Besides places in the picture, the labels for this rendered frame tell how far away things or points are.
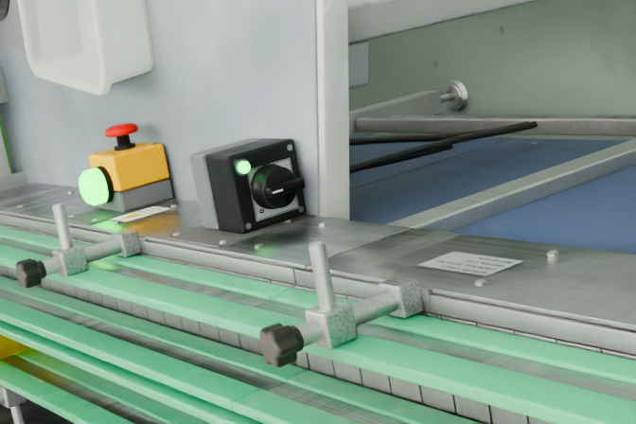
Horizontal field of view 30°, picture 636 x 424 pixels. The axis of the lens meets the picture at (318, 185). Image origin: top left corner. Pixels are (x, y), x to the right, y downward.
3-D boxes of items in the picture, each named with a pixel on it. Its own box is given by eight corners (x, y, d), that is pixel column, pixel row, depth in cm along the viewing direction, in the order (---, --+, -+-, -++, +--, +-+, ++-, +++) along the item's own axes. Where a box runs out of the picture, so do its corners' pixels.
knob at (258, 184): (291, 203, 119) (310, 204, 116) (255, 214, 117) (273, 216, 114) (284, 159, 118) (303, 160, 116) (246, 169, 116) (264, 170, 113)
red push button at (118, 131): (103, 155, 144) (97, 128, 143) (132, 148, 146) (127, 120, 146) (117, 156, 141) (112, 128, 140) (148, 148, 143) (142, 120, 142)
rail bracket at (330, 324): (400, 305, 90) (256, 362, 83) (384, 212, 89) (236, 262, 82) (435, 311, 87) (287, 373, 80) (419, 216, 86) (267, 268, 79)
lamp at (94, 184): (100, 201, 144) (79, 207, 143) (93, 165, 144) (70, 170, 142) (116, 203, 141) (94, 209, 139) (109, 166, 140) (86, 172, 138)
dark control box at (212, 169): (269, 208, 127) (203, 229, 123) (256, 135, 126) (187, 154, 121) (313, 213, 120) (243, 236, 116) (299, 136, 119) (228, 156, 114)
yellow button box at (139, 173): (151, 194, 150) (98, 209, 146) (139, 136, 148) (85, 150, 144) (178, 198, 144) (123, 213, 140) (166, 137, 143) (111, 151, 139)
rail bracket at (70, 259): (132, 250, 128) (15, 286, 121) (117, 184, 127) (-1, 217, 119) (149, 253, 125) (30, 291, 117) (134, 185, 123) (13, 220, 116)
